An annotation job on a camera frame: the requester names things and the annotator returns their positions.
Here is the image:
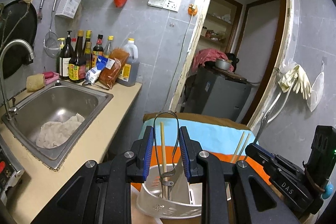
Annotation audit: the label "wooden chopstick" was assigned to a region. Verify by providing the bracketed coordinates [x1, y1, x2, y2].
[230, 131, 251, 163]
[160, 122, 168, 199]

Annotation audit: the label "white plastic utensil caddy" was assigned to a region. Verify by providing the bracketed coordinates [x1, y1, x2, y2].
[135, 164, 232, 220]

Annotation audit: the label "metal spoon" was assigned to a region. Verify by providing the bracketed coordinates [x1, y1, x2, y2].
[247, 109, 272, 147]

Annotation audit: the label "black tracker box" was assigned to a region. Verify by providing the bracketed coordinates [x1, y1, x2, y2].
[305, 125, 335, 188]

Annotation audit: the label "striped colourful table cloth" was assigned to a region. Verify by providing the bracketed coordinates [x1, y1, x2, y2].
[130, 111, 287, 224]

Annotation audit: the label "grey dish rag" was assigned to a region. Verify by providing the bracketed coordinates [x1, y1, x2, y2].
[35, 113, 85, 149]

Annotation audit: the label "stainless steel sink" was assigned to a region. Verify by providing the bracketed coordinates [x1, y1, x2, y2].
[1, 80, 113, 170]

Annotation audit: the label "white mesh bag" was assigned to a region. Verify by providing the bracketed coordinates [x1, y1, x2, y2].
[307, 60, 325, 112]

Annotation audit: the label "induction cooker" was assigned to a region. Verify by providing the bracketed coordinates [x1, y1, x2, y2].
[0, 137, 25, 206]

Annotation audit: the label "cream rubber gloves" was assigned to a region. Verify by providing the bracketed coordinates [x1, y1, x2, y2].
[278, 63, 311, 100]

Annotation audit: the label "orange-brown spice bag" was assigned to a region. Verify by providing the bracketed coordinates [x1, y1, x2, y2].
[98, 48, 129, 89]

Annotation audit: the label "dark grey cabinet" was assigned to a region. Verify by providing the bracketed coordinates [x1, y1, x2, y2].
[183, 67, 251, 121]

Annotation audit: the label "large dark oil jug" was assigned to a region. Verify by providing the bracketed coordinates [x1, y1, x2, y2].
[116, 38, 139, 86]

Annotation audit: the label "blue white salt bag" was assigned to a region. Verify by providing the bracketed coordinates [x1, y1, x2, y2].
[85, 56, 108, 84]

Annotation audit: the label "chrome curved faucet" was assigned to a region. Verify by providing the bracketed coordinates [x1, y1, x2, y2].
[1, 39, 35, 121]

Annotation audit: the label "dark soy sauce bottle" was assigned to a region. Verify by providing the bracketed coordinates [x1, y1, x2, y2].
[68, 30, 85, 83]

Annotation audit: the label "yellow sponge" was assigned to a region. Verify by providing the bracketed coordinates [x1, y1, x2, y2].
[26, 73, 45, 92]

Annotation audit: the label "small metal pot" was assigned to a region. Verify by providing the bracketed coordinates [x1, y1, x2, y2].
[215, 59, 231, 71]

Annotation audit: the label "clear yellow-capped bottle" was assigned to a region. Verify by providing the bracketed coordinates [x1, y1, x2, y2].
[103, 35, 114, 58]

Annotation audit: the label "red capped sauce bottle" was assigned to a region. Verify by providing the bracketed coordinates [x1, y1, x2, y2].
[91, 34, 104, 68]

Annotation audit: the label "black pump bottle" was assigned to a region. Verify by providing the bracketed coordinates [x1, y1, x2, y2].
[59, 30, 74, 80]

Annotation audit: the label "red pink cloth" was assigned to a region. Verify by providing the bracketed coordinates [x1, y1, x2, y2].
[192, 48, 228, 72]

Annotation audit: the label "black wok pan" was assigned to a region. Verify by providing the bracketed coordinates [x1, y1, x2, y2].
[1, 0, 38, 79]

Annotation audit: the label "white hanging box holder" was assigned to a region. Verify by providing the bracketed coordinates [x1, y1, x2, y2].
[55, 0, 81, 19]

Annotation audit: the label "white hose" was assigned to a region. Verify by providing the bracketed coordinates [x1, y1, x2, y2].
[262, 84, 293, 125]

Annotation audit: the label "wire mesh strainer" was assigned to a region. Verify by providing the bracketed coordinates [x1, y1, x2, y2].
[43, 0, 59, 59]

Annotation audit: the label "orange wall hook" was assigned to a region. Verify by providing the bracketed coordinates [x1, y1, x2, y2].
[188, 3, 198, 16]

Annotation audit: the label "white wall socket panel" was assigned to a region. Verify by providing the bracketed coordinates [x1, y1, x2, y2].
[147, 0, 182, 12]

